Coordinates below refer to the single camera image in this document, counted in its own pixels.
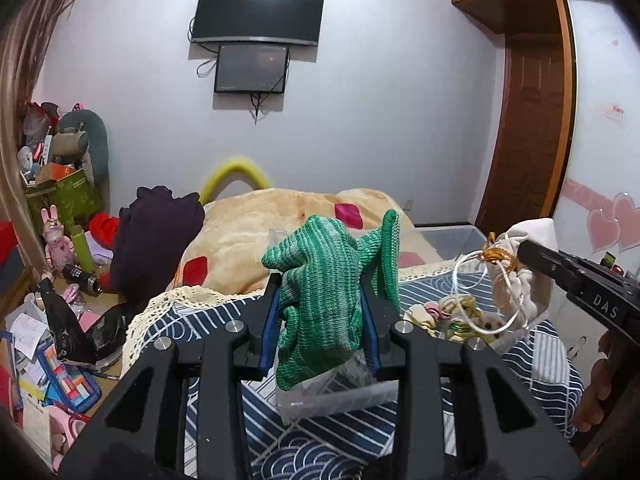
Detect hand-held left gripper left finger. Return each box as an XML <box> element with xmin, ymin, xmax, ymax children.
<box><xmin>59</xmin><ymin>274</ymin><xmax>282</xmax><ymax>480</ymax></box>

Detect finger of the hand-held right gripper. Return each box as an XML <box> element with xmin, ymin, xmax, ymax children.
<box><xmin>517</xmin><ymin>239</ymin><xmax>585</xmax><ymax>295</ymax></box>

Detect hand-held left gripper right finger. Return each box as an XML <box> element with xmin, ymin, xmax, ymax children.
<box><xmin>360</xmin><ymin>282</ymin><xmax>583</xmax><ymax>480</ymax></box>

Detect cream drawstring bag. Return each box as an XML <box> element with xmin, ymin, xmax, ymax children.
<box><xmin>482</xmin><ymin>217</ymin><xmax>559</xmax><ymax>332</ymax></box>

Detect green knitted cloth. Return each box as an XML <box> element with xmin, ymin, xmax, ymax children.
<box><xmin>261</xmin><ymin>209</ymin><xmax>402</xmax><ymax>391</ymax></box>

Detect person's right hand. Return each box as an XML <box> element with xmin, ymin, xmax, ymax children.
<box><xmin>574</xmin><ymin>332</ymin><xmax>640</xmax><ymax>433</ymax></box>

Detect beige blanket with red squares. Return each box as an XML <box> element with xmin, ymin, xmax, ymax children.
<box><xmin>166</xmin><ymin>187</ymin><xmax>427</xmax><ymax>297</ymax></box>

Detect pink heart stickers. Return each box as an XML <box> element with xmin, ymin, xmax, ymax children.
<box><xmin>586</xmin><ymin>192</ymin><xmax>640</xmax><ymax>254</ymax></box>

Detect pastel small fabric pieces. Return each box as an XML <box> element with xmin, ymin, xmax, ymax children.
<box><xmin>405</xmin><ymin>296</ymin><xmax>506</xmax><ymax>345</ymax></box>

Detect clear round plastic container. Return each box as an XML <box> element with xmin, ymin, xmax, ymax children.
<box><xmin>404</xmin><ymin>254</ymin><xmax>532</xmax><ymax>357</ymax></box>

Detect large clear storage bin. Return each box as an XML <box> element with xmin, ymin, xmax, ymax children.
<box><xmin>414</xmin><ymin>225</ymin><xmax>489</xmax><ymax>267</ymax></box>

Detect blue patterned bedsheet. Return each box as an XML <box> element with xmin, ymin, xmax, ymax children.
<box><xmin>181</xmin><ymin>274</ymin><xmax>587</xmax><ymax>480</ymax></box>

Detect brown wooden door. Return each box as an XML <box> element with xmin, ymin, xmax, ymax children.
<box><xmin>474</xmin><ymin>0</ymin><xmax>567</xmax><ymax>235</ymax></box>

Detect dark purple garment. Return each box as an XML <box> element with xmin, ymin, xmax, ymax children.
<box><xmin>108</xmin><ymin>185</ymin><xmax>207</xmax><ymax>307</ymax></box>

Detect white wardrobe door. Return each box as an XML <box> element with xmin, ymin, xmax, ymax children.
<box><xmin>549</xmin><ymin>0</ymin><xmax>640</xmax><ymax>283</ymax></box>

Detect yellow foam arch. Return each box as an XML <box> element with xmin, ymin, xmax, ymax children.
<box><xmin>199</xmin><ymin>156</ymin><xmax>272</xmax><ymax>202</ymax></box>

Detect red cloth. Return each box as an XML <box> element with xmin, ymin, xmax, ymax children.
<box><xmin>88</xmin><ymin>212</ymin><xmax>122</xmax><ymax>252</ymax></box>

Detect green rolled tube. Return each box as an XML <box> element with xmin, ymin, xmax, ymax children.
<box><xmin>70</xmin><ymin>225</ymin><xmax>96</xmax><ymax>274</ymax></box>

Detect black plastic bag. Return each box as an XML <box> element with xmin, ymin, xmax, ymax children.
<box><xmin>39</xmin><ymin>280</ymin><xmax>132</xmax><ymax>367</ymax></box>

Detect colourful block pencil case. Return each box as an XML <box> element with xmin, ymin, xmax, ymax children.
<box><xmin>34</xmin><ymin>342</ymin><xmax>104</xmax><ymax>414</ymax></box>

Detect pink bunny doll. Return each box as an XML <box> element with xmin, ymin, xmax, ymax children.
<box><xmin>42</xmin><ymin>206</ymin><xmax>79</xmax><ymax>270</ymax></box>

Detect green patterned bag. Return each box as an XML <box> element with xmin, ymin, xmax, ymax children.
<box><xmin>24</xmin><ymin>167</ymin><xmax>107</xmax><ymax>232</ymax></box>

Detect pink plastic toy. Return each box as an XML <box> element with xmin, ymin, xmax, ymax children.
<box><xmin>44</xmin><ymin>404</ymin><xmax>90</xmax><ymax>457</ymax></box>

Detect pile of white papers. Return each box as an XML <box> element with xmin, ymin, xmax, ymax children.
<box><xmin>4</xmin><ymin>304</ymin><xmax>52</xmax><ymax>363</ymax></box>

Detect grey green plush toy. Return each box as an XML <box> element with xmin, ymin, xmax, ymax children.
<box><xmin>50</xmin><ymin>109</ymin><xmax>110</xmax><ymax>187</ymax></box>

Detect brown curtain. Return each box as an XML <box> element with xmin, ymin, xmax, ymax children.
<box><xmin>0</xmin><ymin>0</ymin><xmax>97</xmax><ymax>273</ymax></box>

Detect black hanging cable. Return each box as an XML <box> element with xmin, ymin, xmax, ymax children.
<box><xmin>249</xmin><ymin>91</ymin><xmax>274</xmax><ymax>124</ymax></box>

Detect small black wall monitor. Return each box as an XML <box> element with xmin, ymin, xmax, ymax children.
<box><xmin>214</xmin><ymin>43</ymin><xmax>291</xmax><ymax>95</ymax></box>

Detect white wall cable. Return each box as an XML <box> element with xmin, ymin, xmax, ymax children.
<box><xmin>195</xmin><ymin>54</ymin><xmax>219</xmax><ymax>80</ymax></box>

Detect black wall television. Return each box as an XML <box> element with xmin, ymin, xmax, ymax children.
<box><xmin>189</xmin><ymin>0</ymin><xmax>326</xmax><ymax>47</ymax></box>

